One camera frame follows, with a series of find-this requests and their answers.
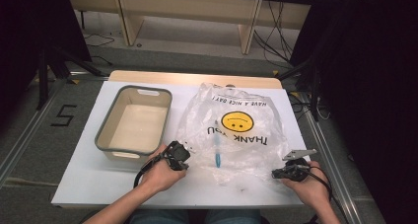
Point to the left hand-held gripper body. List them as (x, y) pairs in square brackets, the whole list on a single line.
[(177, 153)]

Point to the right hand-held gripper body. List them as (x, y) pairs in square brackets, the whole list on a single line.
[(297, 169)]

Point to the clear smiley plastic bag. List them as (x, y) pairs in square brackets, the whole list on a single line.
[(249, 151)]

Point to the grey and blue toothbrush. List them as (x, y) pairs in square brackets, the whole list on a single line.
[(218, 158)]

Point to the beige basin with grey rim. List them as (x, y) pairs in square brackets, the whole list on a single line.
[(138, 128)]

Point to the person's right hand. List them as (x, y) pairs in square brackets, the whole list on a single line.
[(315, 189)]

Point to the person's left hand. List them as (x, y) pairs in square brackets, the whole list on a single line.
[(161, 176)]

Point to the person's blue jeans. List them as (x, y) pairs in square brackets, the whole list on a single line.
[(230, 217)]

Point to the black tripod stand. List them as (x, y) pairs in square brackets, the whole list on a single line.
[(312, 79), (49, 69)]

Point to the white board mat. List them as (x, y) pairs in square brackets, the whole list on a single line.
[(82, 181)]

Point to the black curtain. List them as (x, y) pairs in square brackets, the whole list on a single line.
[(378, 86), (29, 36)]

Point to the light wooden shelf unit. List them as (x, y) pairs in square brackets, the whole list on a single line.
[(184, 7)]

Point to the metal floor rail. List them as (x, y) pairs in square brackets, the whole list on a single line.
[(341, 184), (26, 138)]

